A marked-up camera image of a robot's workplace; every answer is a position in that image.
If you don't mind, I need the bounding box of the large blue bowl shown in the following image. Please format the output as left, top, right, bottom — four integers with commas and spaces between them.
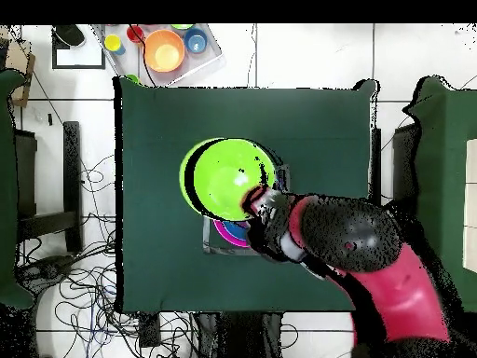
222, 219, 250, 241

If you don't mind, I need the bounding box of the large green bowl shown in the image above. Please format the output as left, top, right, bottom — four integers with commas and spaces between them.
179, 137, 279, 222

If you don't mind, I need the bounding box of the large pink bowl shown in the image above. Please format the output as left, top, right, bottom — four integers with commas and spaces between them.
212, 218, 252, 249

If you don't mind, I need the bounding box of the dark green table cloth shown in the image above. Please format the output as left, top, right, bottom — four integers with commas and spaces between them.
113, 76, 381, 315

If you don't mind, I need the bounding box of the black power strip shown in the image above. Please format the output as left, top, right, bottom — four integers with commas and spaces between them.
138, 312, 162, 348

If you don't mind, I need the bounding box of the blue cup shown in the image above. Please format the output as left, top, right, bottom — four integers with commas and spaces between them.
184, 27, 209, 54

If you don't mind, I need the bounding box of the large orange bowl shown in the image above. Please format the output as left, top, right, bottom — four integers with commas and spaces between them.
143, 29, 186, 74

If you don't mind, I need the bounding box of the clear plastic tray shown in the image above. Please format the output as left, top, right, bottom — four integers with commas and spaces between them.
90, 23, 225, 88

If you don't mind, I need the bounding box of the green covered side table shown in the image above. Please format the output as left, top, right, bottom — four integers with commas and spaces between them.
403, 76, 477, 312
0, 69, 36, 310

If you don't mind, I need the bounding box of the red cup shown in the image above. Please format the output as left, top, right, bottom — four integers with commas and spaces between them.
126, 24, 146, 44

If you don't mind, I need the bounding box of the beige box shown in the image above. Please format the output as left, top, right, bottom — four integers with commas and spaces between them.
461, 138, 477, 273

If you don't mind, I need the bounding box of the yellow cup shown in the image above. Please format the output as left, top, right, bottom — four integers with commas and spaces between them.
103, 34, 127, 57

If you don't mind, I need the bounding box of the black floor device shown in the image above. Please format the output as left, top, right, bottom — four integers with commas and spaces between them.
20, 255, 75, 284

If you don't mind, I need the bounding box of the person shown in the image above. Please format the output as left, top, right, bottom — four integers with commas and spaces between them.
51, 24, 87, 48

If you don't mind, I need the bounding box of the brown cardboard box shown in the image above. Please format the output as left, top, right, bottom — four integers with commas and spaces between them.
5, 36, 36, 109

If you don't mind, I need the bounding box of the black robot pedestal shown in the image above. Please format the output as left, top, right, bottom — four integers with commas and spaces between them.
195, 311, 284, 358

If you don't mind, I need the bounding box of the black table leg frame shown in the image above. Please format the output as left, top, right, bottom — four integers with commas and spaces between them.
14, 120, 84, 255
372, 122, 420, 210

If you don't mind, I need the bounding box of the black cable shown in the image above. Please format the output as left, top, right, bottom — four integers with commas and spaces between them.
127, 23, 156, 88

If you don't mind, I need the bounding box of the tangle of floor cables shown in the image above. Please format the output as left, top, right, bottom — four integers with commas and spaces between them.
16, 154, 299, 358

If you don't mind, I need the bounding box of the black floor tape frame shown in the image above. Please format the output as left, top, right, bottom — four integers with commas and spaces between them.
51, 34, 106, 71

